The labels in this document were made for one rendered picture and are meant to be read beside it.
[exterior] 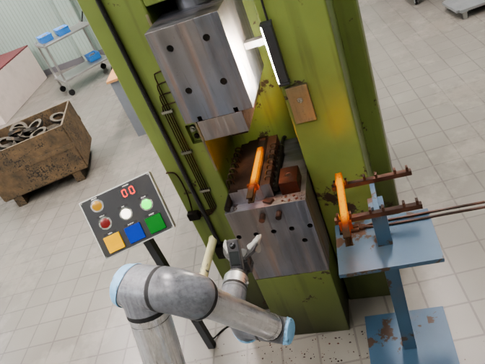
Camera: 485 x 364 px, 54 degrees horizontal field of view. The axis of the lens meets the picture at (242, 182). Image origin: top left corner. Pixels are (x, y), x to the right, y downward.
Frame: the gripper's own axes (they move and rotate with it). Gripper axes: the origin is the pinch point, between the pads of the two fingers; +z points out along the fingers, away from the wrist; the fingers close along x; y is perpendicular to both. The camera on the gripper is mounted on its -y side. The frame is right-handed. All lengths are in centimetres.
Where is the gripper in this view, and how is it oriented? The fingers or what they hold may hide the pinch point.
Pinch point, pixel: (242, 235)
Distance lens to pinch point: 189.0
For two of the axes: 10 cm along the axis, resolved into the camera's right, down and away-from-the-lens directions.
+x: 9.3, -1.9, -3.0
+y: 3.3, 7.8, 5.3
